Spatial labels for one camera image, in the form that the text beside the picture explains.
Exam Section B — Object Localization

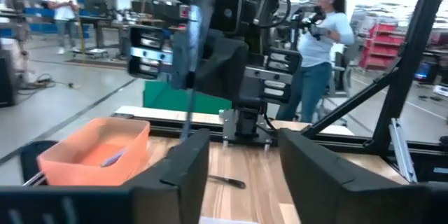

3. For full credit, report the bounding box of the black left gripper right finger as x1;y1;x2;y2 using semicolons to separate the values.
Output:
278;128;426;224

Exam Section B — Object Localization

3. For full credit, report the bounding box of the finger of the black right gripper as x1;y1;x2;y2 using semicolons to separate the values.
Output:
195;0;251;101
170;29;192;91

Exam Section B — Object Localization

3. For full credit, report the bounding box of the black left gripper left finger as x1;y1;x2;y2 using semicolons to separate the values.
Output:
122;128;211;224

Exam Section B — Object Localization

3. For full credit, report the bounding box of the green panel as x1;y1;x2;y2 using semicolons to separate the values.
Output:
142;79;233;116

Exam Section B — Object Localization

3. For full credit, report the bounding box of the person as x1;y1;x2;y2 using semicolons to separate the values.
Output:
275;0;356;124
47;0;80;56

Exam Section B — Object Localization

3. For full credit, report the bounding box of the black work desk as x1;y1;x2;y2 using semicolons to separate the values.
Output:
79;13;131;61

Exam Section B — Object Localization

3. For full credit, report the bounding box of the low wheeled dolly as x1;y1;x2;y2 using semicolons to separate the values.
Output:
71;47;110;60

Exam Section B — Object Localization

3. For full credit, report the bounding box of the red storage rack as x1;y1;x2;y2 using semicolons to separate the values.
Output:
358;22;407;71

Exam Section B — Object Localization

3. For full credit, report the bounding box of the orange plastic bin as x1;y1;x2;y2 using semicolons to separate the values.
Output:
36;116;152;187

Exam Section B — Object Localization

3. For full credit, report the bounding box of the lit computer monitor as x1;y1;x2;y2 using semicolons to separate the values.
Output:
414;60;439;82

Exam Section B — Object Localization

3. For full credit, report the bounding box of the blue storage shelf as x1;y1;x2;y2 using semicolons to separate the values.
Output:
19;0;85;34

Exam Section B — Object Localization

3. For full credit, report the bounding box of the black equipment box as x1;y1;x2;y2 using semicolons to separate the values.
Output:
0;55;19;109

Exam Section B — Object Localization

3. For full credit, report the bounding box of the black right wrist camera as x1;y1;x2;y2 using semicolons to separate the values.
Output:
204;0;259;36

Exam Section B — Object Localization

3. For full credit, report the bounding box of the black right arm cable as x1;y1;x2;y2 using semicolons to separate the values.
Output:
253;0;292;29

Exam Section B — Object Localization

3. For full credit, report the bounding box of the silver aluminium bracket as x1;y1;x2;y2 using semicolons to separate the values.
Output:
388;117;419;185

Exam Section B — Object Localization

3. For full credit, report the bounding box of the floor cable bundle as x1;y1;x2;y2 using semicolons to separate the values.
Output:
17;72;82;91

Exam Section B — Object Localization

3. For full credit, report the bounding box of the black triangular bracket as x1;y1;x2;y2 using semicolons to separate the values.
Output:
20;140;59;183

